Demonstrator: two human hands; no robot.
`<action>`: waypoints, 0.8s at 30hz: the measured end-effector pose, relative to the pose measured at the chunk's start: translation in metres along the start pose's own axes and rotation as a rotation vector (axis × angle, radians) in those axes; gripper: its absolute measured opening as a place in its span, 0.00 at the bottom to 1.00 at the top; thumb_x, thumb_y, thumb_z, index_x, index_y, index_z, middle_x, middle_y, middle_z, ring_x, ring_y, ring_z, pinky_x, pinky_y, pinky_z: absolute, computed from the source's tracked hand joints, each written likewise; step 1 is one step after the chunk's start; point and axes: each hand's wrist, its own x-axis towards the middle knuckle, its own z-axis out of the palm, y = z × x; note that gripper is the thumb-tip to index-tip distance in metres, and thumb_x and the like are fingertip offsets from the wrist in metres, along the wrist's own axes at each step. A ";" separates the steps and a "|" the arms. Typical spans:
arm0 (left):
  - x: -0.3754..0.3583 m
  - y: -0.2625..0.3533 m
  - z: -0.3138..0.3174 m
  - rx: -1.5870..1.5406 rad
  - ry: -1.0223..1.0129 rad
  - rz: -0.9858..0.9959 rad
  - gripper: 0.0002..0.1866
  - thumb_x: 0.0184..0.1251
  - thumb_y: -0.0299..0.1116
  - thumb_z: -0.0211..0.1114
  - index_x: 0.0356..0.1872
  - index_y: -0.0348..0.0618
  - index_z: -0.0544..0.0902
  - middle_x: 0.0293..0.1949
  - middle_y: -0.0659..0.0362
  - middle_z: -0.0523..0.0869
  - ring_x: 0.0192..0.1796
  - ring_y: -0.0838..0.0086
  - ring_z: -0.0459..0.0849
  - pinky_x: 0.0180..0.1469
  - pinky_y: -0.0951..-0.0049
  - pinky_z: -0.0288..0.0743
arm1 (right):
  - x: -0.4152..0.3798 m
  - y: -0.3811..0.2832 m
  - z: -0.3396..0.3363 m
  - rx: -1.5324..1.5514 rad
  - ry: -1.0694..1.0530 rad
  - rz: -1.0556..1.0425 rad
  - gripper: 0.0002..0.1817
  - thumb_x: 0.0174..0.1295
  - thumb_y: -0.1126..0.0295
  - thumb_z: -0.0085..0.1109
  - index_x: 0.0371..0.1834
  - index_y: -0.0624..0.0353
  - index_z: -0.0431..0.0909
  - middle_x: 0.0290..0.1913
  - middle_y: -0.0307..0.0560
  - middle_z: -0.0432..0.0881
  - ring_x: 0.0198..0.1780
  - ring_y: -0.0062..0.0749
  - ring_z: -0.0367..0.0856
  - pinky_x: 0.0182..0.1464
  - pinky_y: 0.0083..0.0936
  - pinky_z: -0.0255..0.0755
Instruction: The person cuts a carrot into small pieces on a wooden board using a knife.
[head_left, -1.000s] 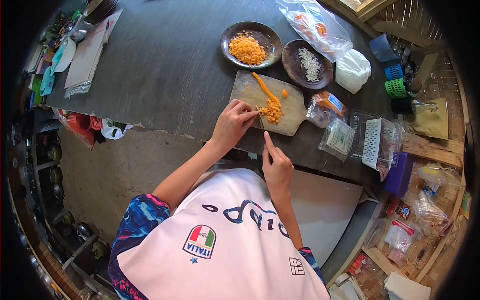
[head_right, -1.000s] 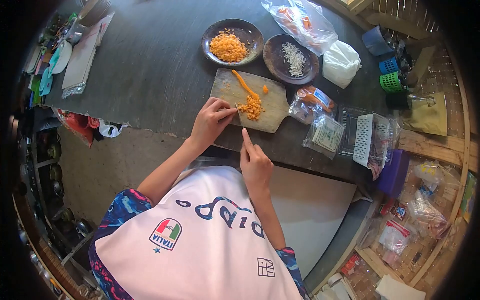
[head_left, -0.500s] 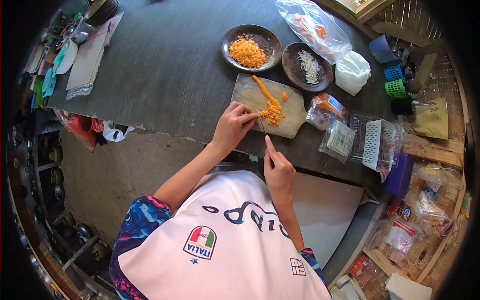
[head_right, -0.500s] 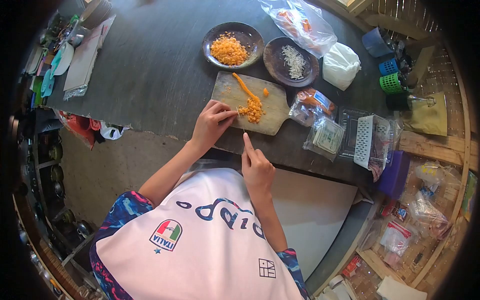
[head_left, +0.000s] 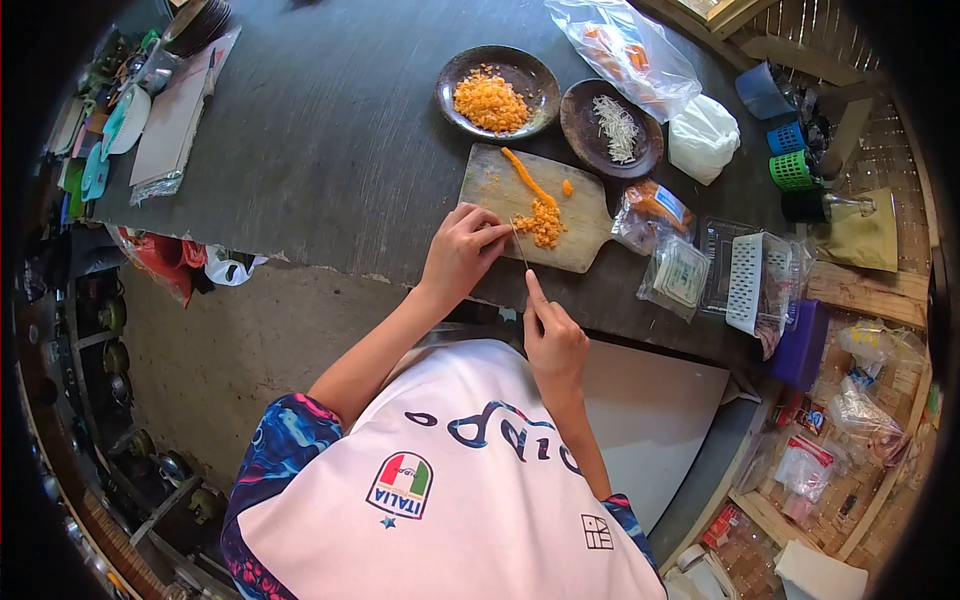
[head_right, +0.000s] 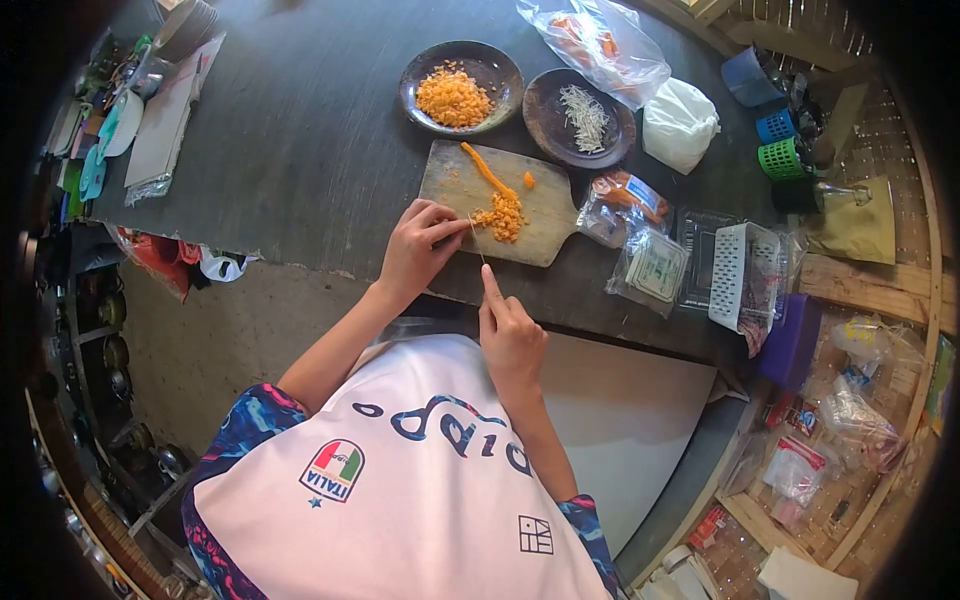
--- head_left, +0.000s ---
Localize person's right hand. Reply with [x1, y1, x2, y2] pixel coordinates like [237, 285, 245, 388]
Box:
[522, 269, 592, 399]

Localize person's left hand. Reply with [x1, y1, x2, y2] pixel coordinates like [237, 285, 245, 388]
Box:
[416, 202, 516, 312]

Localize person's right index finger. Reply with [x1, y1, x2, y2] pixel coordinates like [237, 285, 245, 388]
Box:
[525, 269, 555, 319]

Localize person's left fingers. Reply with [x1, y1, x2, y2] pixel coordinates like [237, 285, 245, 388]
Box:
[448, 202, 502, 229]

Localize person's right thumb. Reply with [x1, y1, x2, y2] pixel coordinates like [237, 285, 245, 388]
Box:
[522, 297, 544, 354]

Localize small kitchen knife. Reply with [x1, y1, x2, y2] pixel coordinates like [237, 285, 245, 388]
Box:
[510, 217, 535, 276]

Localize pile of diced carrot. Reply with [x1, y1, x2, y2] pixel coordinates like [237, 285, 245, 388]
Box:
[513, 198, 566, 251]

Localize long carrot strip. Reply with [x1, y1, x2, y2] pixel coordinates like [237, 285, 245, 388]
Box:
[500, 146, 561, 209]

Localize wooden cutting board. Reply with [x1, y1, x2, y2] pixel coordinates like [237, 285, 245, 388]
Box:
[458, 142, 615, 275]

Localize heap of carrot cubes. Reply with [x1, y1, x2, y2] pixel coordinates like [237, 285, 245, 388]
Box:
[452, 64, 534, 137]

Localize dark plate with white shreds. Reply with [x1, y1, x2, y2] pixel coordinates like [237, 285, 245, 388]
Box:
[559, 78, 666, 180]

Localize small clear bag with carrot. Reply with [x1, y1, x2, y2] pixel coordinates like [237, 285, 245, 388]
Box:
[610, 177, 698, 257]

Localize clear packet with white label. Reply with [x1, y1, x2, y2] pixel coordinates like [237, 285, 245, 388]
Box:
[636, 231, 712, 324]

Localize large white panel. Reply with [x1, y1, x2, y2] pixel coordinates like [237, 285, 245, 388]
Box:
[583, 339, 733, 535]

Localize dark plate with carrot cubes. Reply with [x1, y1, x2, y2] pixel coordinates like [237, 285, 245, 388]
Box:
[435, 44, 563, 143]

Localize heap of white shreds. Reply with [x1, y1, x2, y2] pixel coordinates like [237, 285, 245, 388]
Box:
[591, 94, 641, 165]

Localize clear plastic container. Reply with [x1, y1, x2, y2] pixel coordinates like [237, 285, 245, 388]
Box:
[696, 216, 763, 317]

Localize person's body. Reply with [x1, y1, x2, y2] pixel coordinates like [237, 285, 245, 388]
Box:
[221, 322, 669, 600]

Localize white perforated basket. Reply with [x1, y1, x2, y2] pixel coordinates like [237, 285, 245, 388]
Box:
[725, 230, 816, 360]

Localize white plastic bag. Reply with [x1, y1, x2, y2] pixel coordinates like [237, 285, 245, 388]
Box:
[666, 93, 742, 187]

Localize large clear bag of carrots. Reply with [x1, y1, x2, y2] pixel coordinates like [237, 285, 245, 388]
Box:
[544, 0, 703, 126]

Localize crumpled white bag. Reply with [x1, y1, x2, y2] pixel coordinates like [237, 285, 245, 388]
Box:
[203, 243, 270, 288]

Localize purple box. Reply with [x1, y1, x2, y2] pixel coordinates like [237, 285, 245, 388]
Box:
[767, 299, 831, 393]

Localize small green basket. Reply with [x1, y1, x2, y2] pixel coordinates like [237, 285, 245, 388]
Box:
[768, 149, 820, 193]

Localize small blue basket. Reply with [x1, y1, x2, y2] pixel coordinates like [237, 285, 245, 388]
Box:
[765, 120, 808, 157]

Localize glass bottle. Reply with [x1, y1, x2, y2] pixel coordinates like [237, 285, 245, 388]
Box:
[780, 187, 878, 225]

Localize blue plastic cup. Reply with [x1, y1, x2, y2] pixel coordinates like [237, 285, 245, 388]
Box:
[734, 60, 798, 122]

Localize white wrapped board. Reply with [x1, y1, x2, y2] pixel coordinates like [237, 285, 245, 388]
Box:
[128, 27, 243, 208]

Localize red plastic bag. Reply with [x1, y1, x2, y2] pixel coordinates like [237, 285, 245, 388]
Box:
[111, 225, 209, 309]

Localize olive paper bag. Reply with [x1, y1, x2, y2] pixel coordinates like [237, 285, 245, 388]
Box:
[813, 186, 900, 273]

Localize wooden plank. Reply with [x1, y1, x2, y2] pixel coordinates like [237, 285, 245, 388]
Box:
[805, 260, 932, 330]

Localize stack of dark plates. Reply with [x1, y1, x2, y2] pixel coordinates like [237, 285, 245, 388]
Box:
[162, 0, 234, 60]

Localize bamboo bench with packets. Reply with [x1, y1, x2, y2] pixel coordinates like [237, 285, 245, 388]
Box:
[663, 300, 943, 600]

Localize teal and white colander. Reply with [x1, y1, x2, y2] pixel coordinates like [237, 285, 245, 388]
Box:
[100, 83, 153, 157]

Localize pile of kitchen utensils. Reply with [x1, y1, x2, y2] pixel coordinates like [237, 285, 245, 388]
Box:
[45, 28, 181, 226]

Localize shelf with pots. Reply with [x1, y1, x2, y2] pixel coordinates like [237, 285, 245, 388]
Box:
[15, 258, 234, 600]

